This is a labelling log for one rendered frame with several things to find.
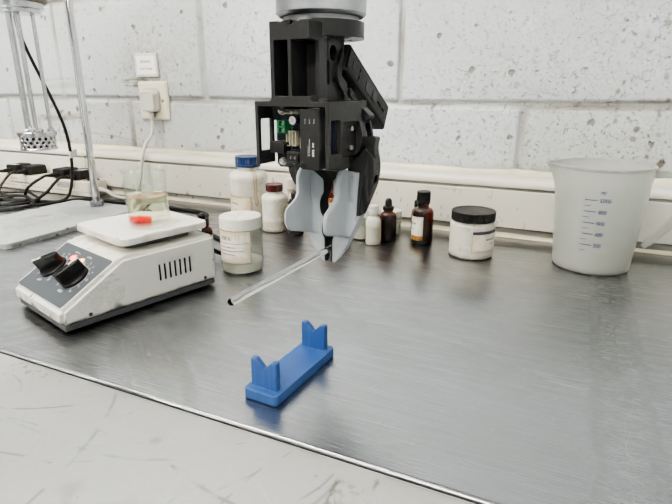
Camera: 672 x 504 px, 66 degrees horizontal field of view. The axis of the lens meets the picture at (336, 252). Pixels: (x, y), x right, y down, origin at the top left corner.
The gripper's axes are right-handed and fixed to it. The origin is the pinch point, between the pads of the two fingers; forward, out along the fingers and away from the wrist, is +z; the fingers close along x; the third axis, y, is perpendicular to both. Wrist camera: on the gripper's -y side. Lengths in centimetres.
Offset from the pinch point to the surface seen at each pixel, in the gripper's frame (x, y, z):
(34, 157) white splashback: -112, -40, 2
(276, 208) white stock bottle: -29.1, -31.5, 5.4
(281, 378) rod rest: 0.4, 10.1, 9.3
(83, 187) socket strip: -88, -36, 7
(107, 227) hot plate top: -30.3, 2.3, 1.4
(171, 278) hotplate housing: -22.6, 0.2, 7.4
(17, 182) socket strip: -112, -34, 8
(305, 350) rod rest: -0.4, 4.9, 9.3
